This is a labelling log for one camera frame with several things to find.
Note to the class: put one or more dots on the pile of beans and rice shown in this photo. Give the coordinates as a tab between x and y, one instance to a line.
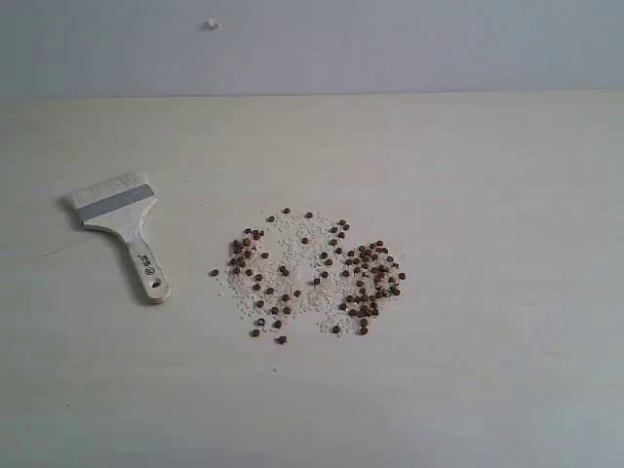
300	263

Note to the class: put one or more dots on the small white wall plug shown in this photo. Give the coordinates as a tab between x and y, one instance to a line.
211	24

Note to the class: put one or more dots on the white wooden paint brush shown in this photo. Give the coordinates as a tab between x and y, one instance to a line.
119	206

